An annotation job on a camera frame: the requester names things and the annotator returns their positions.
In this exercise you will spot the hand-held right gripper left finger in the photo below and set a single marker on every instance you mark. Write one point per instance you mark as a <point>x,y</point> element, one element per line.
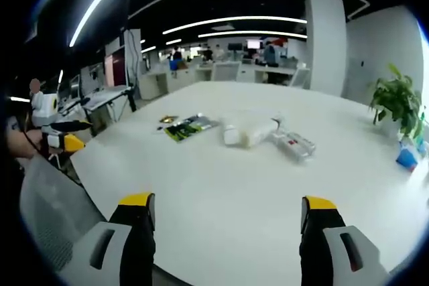
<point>134,232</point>

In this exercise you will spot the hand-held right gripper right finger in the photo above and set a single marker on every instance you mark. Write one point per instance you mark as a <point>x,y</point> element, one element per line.
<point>318,232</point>

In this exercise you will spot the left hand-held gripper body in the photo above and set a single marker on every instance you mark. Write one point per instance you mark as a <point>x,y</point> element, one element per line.
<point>45,106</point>

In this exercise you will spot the clear plastic storage box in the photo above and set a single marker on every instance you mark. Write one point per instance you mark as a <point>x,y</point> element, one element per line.
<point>295,143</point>

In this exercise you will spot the white skincare tube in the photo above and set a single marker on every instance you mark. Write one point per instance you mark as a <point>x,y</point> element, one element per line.
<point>263,130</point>

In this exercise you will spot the white skincare bottle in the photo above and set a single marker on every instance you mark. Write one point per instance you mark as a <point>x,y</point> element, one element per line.
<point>231,135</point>

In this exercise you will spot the person's left hand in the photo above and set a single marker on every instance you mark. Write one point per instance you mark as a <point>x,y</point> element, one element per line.
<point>28,143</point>

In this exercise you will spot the white desk with black legs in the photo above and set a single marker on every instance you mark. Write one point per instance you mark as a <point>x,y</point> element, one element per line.
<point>104,96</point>

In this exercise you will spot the grey mesh office chair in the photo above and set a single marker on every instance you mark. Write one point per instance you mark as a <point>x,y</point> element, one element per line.
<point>50,212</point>

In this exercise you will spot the small gold dark packet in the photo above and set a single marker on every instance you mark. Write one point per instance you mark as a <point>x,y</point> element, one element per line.
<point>168,119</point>

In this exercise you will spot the blue tissue packet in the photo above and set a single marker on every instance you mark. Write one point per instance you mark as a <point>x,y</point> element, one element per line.
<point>407,157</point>

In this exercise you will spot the green black packet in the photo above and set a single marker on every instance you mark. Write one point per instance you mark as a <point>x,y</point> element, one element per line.
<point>187,128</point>

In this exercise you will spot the long ceiling light strip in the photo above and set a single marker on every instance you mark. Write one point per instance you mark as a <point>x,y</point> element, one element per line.
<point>97,1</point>
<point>251,33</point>
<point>234,22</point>

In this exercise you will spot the green potted plant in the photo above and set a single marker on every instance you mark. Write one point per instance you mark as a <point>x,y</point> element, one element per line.
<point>397,98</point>

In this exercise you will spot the white mesh office chair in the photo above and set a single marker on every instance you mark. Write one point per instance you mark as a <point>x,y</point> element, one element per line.
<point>300,76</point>
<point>227,71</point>

